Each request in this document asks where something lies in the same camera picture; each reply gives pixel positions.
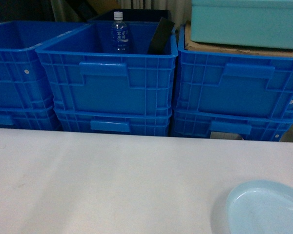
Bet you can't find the blue crate top left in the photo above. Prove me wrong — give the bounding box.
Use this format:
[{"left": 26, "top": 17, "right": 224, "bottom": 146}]
[{"left": 0, "top": 20, "right": 84, "bottom": 109}]

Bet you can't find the blue crate bottom middle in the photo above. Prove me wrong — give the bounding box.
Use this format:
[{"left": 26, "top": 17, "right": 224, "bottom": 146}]
[{"left": 54, "top": 108, "right": 171, "bottom": 137}]

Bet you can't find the blue crate top right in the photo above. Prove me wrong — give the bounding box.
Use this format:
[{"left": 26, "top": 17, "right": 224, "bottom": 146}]
[{"left": 174, "top": 35, "right": 293, "bottom": 119}]

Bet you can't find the blue crate top middle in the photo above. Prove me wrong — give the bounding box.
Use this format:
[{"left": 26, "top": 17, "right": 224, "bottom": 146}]
[{"left": 36, "top": 21, "right": 178, "bottom": 118}]

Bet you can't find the black flat board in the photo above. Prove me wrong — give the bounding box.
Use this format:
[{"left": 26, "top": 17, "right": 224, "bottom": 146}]
[{"left": 147, "top": 17, "right": 174, "bottom": 55}]

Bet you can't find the teal plastic bin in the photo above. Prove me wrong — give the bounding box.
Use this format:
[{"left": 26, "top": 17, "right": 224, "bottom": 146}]
[{"left": 191, "top": 0, "right": 293, "bottom": 50}]

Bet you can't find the clear water bottle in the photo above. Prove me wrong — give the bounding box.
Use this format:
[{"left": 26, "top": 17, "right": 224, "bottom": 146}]
[{"left": 111, "top": 11, "right": 129, "bottom": 54}]

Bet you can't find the blue crate bottom right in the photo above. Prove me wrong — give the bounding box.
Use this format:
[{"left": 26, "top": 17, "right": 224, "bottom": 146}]
[{"left": 170, "top": 110, "right": 293, "bottom": 141}]

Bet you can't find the blue crate bottom left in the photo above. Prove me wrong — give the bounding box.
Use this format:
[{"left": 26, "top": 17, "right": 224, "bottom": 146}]
[{"left": 0, "top": 106, "right": 63, "bottom": 131}]

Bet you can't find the blue crate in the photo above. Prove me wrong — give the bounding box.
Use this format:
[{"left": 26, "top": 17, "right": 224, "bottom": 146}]
[
  {"left": 174, "top": 35, "right": 293, "bottom": 119},
  {"left": 0, "top": 20, "right": 84, "bottom": 109},
  {"left": 0, "top": 106, "right": 63, "bottom": 131},
  {"left": 36, "top": 21, "right": 178, "bottom": 118},
  {"left": 54, "top": 108, "right": 171, "bottom": 137},
  {"left": 170, "top": 110, "right": 293, "bottom": 141}
]

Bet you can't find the light blue oval tray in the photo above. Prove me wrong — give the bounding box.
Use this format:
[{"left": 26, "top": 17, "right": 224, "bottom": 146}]
[{"left": 226, "top": 180, "right": 293, "bottom": 234}]

